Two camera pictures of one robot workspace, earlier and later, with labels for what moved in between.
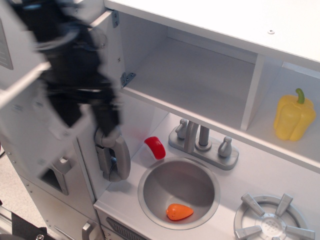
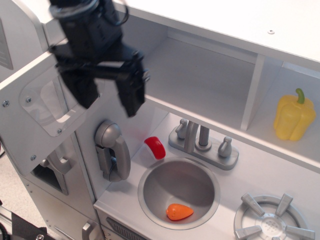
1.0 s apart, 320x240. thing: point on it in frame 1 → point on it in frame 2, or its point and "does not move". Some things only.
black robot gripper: [73, 75] → [94, 44]
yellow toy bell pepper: [294, 117] does not move
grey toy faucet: [191, 138] does not move
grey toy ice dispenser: [54, 179] does not move
